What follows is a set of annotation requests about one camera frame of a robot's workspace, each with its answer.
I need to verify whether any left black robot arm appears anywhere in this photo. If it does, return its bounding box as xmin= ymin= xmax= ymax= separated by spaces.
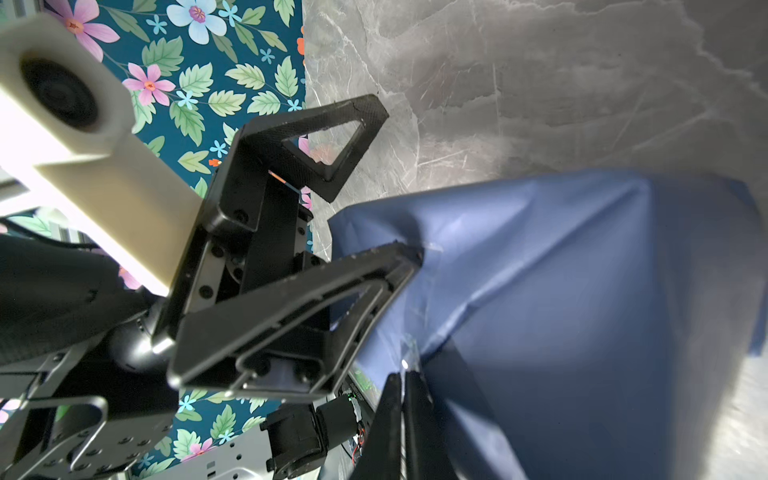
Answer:
xmin=1 ymin=95 xmax=423 ymax=479

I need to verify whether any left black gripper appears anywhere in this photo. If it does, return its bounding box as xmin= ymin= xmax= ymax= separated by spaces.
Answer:
xmin=152 ymin=94 xmax=424 ymax=402

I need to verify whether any light blue wrapping paper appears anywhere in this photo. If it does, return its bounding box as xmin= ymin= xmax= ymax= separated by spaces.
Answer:
xmin=329 ymin=171 xmax=767 ymax=479

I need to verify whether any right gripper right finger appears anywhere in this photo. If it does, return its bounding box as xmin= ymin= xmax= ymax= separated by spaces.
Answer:
xmin=402 ymin=370 xmax=458 ymax=480

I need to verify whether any clear adhesive tape piece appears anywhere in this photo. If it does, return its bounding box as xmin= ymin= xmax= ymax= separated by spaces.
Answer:
xmin=399 ymin=242 xmax=444 ymax=373

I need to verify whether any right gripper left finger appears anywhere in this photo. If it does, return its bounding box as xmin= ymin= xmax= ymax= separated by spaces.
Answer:
xmin=350 ymin=373 xmax=402 ymax=480

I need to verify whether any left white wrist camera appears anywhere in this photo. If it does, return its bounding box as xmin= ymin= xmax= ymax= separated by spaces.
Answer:
xmin=1 ymin=13 xmax=202 ymax=296

